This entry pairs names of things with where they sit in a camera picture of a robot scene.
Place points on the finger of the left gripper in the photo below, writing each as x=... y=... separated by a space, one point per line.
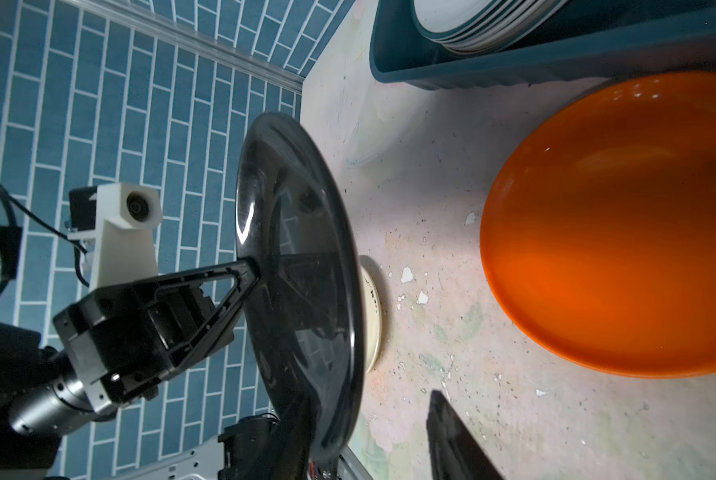
x=193 y=312

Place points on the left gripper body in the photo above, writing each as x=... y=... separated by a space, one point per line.
x=125 y=339

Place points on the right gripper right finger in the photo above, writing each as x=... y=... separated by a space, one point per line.
x=454 y=452

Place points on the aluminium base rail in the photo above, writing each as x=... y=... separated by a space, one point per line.
x=217 y=458

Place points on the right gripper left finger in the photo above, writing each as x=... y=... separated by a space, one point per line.
x=276 y=451

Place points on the cream plate black mark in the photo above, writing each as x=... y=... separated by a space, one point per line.
x=373 y=322

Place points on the black round plate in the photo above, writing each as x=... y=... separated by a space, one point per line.
x=305 y=315

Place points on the orange plastic plate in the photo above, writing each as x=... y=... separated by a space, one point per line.
x=598 y=236

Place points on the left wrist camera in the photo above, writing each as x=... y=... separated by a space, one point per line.
x=115 y=223

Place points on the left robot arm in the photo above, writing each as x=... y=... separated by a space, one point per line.
x=42 y=401

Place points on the teal plastic bin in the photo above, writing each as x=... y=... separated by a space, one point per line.
x=607 y=39

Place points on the white plate black rings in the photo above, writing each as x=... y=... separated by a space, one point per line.
x=454 y=12

